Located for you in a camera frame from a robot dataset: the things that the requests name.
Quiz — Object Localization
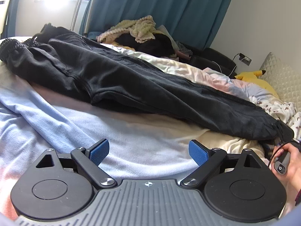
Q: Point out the black drawstring trousers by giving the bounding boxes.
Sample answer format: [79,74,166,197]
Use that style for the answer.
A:
[1,24,294,142]

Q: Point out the black bedside sofa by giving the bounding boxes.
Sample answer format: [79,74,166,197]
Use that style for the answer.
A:
[176,41,237,79]

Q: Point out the wall socket with charger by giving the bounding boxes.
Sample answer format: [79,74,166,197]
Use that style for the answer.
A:
[232,53,252,66]

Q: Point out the white chair black frame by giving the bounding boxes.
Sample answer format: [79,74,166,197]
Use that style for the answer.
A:
[0,0,11,37]

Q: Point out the pastel pink blue bedsheet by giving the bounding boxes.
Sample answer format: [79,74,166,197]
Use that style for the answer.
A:
[0,36,301,221]

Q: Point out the teal curtain right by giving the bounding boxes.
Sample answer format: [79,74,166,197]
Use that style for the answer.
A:
[79,0,231,50]

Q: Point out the quilted beige headboard pillow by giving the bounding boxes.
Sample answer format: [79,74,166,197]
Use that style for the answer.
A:
[260,52,301,112]

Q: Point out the beige knitted blanket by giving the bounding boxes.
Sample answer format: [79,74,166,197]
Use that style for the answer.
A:
[97,15,156,43]

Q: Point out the person right hand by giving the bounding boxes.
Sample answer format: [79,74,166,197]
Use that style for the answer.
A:
[273,142,301,197]

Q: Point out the black clothes pile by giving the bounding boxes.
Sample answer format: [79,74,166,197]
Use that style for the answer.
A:
[115,33,176,58]

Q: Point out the white patterned blanket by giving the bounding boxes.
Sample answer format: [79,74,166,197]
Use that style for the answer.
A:
[249,94,301,141]

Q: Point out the blue curtain left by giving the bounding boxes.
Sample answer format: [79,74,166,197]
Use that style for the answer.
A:
[1,0,19,39]

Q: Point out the yellow Pikachu plush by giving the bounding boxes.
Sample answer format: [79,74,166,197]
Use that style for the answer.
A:
[235,70,279,98]

